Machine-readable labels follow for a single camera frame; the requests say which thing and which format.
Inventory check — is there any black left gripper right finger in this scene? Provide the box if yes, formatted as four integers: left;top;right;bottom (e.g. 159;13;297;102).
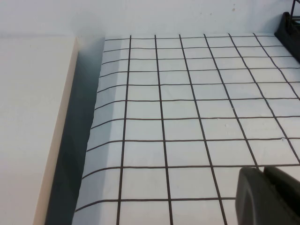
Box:
264;165;300;225

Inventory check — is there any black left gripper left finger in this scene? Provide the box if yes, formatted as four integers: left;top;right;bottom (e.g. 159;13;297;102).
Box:
235;166;296;225

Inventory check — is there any white black-grid tablecloth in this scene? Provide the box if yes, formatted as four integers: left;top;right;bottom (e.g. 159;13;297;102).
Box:
71;32;300;225

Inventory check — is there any black drain tray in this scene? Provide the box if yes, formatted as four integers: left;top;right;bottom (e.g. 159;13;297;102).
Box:
273;11;300;64

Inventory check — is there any beige block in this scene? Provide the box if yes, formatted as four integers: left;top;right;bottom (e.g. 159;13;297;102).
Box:
0;35;79;225

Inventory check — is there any black wire dish rack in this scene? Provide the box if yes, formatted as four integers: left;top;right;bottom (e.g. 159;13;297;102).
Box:
289;0;297;17

